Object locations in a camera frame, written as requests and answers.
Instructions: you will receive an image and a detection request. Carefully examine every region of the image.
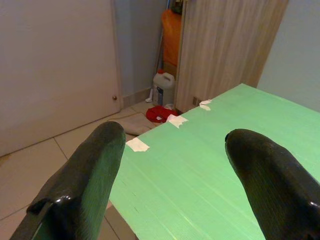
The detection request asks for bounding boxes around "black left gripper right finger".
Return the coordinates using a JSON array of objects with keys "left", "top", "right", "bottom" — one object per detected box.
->
[{"left": 224, "top": 128, "right": 320, "bottom": 240}]

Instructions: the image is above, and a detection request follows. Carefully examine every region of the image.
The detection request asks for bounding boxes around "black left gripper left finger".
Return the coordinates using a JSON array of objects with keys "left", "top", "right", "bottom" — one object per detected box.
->
[{"left": 9, "top": 121, "right": 127, "bottom": 240}]

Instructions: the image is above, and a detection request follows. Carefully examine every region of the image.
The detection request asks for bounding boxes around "white tape strip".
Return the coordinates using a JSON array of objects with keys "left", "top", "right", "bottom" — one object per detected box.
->
[
  {"left": 126, "top": 138, "right": 151, "bottom": 153},
  {"left": 199, "top": 99, "right": 213, "bottom": 111},
  {"left": 167, "top": 115, "right": 189, "bottom": 129}
]

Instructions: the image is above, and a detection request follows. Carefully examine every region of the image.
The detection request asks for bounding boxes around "green table cover sheet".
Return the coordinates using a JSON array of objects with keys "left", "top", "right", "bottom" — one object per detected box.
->
[{"left": 109, "top": 83, "right": 320, "bottom": 240}]

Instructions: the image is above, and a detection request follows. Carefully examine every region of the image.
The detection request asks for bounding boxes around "beige floor mat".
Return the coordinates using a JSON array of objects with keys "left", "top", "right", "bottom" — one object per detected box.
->
[{"left": 119, "top": 113, "right": 157, "bottom": 137}]

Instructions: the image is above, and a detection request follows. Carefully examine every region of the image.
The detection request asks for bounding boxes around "red cloth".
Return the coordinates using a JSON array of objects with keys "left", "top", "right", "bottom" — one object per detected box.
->
[{"left": 146, "top": 105, "right": 179, "bottom": 124}]

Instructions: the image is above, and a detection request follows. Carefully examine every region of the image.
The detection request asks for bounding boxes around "white door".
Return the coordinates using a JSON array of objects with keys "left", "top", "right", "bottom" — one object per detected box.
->
[{"left": 0, "top": 0, "right": 123, "bottom": 158}]

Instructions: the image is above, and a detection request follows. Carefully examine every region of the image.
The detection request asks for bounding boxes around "white plastic jerrycan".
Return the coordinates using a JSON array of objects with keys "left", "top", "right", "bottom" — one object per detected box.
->
[{"left": 152, "top": 69, "right": 176, "bottom": 107}]

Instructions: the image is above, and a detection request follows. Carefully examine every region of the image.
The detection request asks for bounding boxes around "white mop stick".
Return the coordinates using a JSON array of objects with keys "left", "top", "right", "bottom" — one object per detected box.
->
[{"left": 145, "top": 27, "right": 166, "bottom": 103}]

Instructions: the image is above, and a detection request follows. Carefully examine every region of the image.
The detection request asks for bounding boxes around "light wood cabinet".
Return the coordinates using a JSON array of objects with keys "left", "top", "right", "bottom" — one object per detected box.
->
[{"left": 174, "top": 0, "right": 290, "bottom": 114}]

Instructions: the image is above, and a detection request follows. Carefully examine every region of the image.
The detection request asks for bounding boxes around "orange plastic bag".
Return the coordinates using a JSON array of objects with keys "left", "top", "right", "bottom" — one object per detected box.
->
[{"left": 161, "top": 9, "right": 182, "bottom": 67}]

